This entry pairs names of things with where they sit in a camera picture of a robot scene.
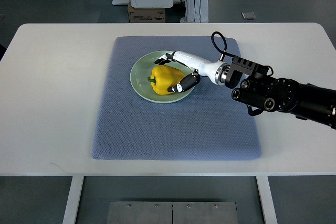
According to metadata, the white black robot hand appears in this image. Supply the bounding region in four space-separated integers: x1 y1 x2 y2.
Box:
154 51 230 93

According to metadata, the yellow bell pepper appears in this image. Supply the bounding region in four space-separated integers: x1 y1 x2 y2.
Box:
147 65 184 95

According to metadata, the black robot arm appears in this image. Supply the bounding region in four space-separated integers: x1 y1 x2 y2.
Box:
220 57 335 129

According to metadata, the grey floor outlet plate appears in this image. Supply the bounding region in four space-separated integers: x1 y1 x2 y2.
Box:
241 12 256 20

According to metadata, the light green plate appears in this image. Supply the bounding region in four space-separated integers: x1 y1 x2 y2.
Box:
130 51 194 103

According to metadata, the blue-grey textured mat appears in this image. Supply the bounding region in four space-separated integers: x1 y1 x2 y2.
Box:
91 36 261 161

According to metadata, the brown cardboard box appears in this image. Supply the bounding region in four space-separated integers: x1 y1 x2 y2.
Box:
128 2 166 23

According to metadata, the right white table leg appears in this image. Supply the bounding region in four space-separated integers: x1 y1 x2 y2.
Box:
256 176 278 224

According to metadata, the white table leg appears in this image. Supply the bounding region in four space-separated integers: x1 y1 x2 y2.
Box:
62 175 84 224
256 176 278 224

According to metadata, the left white table leg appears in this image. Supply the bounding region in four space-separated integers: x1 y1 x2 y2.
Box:
62 175 84 224

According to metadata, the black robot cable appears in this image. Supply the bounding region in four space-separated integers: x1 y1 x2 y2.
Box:
211 31 241 62

